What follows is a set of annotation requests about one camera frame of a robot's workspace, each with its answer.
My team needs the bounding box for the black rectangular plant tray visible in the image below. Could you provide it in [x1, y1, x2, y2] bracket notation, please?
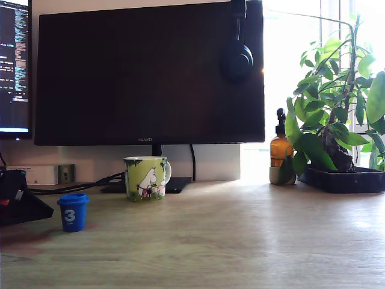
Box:
[297, 164, 385, 194]

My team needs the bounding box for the monitor showing code text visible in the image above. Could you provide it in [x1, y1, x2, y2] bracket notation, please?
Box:
[0, 0, 33, 141]

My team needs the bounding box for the large black computer monitor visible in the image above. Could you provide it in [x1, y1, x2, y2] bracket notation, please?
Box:
[34, 0, 266, 147]

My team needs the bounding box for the small green socket block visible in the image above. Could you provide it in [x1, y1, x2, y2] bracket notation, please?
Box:
[57, 163, 76, 184]

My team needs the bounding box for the green leafy bonsai plant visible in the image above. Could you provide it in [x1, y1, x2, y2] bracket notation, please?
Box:
[276, 11, 385, 185]

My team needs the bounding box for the white rectangular box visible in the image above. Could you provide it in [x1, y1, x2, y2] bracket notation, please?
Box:
[5, 164, 58, 185]

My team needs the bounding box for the blue coffee capsule number three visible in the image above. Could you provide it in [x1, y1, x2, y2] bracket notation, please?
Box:
[57, 193, 90, 233]

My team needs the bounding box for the green cartoon print mug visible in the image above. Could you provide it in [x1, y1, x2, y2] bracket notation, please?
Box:
[123, 155, 173, 203]

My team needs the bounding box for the small pale ceramic pot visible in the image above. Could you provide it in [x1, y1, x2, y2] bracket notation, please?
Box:
[269, 166, 297, 185]

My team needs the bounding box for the black monitor power cable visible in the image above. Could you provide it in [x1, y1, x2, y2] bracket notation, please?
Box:
[189, 144, 197, 182]

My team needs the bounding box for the black over-ear headphones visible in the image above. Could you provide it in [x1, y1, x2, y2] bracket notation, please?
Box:
[221, 0, 254, 82]

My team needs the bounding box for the amber glass pump bottle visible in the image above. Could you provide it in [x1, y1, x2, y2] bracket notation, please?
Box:
[269, 107, 294, 168]

